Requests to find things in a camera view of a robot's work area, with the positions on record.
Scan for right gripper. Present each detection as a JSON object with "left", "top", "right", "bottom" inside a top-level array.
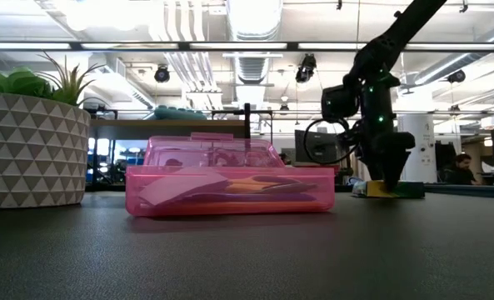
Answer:
[{"left": 358, "top": 72, "right": 417, "bottom": 192}]

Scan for yellow green crayon box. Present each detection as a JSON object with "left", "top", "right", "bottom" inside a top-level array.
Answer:
[{"left": 349, "top": 178, "right": 426, "bottom": 200}]

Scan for blue pen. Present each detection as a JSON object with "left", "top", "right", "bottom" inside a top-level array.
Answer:
[{"left": 179, "top": 192, "right": 319, "bottom": 204}]

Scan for yellow-handled scissors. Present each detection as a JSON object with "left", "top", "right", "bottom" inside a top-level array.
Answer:
[{"left": 212, "top": 174, "right": 314, "bottom": 196}]

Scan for pink translucent pencil case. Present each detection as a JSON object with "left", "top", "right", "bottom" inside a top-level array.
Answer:
[{"left": 124, "top": 132, "right": 337, "bottom": 218}]

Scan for pale sticky note pad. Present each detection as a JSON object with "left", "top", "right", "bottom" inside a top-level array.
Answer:
[{"left": 137, "top": 172, "right": 232, "bottom": 207}]

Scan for white round column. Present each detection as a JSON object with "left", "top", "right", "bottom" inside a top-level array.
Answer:
[{"left": 396, "top": 114, "right": 436, "bottom": 184}]

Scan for black ceiling spotlight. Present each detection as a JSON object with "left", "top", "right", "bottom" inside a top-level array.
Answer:
[
  {"left": 153, "top": 65, "right": 172, "bottom": 83},
  {"left": 447, "top": 69, "right": 467, "bottom": 84}
]

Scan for black overhead light bar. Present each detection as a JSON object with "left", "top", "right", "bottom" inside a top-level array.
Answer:
[{"left": 0, "top": 40, "right": 494, "bottom": 53}]

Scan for white triangle-patterned plant pot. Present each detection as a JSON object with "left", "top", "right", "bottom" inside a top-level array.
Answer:
[{"left": 0, "top": 92, "right": 92, "bottom": 209}]

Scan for green artificial plant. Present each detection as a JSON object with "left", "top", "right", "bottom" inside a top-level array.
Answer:
[{"left": 0, "top": 52, "right": 106, "bottom": 108}]

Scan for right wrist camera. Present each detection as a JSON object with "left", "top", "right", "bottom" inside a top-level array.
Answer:
[{"left": 321, "top": 84, "right": 361, "bottom": 123}]

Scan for black overhead camera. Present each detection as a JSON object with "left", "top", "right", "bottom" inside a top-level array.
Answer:
[{"left": 295, "top": 52, "right": 317, "bottom": 83}]

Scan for thin hanging black cable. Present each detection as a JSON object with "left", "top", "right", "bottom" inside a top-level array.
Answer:
[{"left": 354, "top": 0, "right": 362, "bottom": 43}]

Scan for wooden shelf with black frame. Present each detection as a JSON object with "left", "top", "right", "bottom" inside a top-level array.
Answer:
[{"left": 88, "top": 102, "right": 275, "bottom": 193}]

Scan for black aluminium table frame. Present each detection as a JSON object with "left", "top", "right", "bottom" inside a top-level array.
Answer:
[{"left": 86, "top": 182, "right": 494, "bottom": 199}]

